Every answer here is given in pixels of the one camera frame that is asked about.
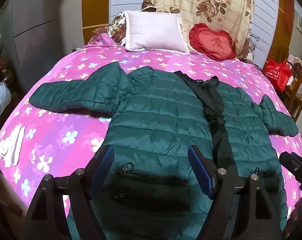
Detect brown floral cloth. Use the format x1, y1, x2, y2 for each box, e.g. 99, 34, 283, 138
87, 0, 156, 47

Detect grey refrigerator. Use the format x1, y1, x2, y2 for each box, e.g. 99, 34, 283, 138
0, 0, 60, 93

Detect pink floral blanket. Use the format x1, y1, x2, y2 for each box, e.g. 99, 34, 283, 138
0, 35, 302, 220

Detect red shopping bag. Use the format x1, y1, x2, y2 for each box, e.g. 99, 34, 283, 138
263, 59, 292, 92

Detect wooden shelf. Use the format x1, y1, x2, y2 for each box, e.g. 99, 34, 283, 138
282, 55, 302, 122

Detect orange wooden door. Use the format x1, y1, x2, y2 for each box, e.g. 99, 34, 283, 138
81, 0, 112, 46

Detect green puffer jacket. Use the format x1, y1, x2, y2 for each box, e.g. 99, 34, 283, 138
29, 62, 299, 240

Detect white plastic bag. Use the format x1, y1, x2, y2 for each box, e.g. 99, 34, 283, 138
0, 76, 12, 125

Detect red heart pillow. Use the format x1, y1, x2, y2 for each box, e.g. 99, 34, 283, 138
189, 23, 237, 62

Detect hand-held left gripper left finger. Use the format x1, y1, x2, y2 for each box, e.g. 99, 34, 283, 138
22, 145, 115, 240

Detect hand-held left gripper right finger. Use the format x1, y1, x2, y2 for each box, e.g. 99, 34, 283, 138
188, 145, 284, 240

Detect white cloth piece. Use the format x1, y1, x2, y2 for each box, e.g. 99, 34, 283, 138
0, 126, 26, 168

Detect cream floral quilt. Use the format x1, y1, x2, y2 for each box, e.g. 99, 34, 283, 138
148, 0, 255, 60

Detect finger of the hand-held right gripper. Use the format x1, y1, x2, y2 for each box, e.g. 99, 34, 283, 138
279, 151, 302, 178

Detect white pillow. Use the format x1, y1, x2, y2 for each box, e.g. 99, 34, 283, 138
124, 10, 191, 55

